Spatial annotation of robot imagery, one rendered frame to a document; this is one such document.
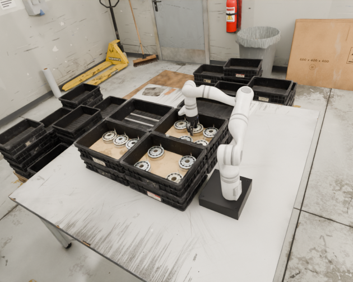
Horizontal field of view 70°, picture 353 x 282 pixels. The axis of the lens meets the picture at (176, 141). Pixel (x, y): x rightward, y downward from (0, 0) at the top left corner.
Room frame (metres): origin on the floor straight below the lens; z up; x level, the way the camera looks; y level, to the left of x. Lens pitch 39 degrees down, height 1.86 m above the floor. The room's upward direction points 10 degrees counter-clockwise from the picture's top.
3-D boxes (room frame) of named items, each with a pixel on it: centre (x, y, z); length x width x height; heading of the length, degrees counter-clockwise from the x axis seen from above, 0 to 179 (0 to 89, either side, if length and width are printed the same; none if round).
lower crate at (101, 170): (1.29, 0.40, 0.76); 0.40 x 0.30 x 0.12; 52
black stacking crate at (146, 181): (1.05, 0.09, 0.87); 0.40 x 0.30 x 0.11; 52
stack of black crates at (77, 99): (2.75, 1.02, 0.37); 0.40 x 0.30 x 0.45; 144
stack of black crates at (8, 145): (2.11, 1.50, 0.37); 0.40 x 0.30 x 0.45; 144
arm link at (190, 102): (1.32, -0.12, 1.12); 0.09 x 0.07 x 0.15; 159
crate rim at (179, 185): (1.05, 0.09, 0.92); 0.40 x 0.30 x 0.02; 52
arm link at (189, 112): (1.32, -0.11, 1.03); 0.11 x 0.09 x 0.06; 57
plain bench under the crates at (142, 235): (1.33, 0.02, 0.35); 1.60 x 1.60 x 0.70; 54
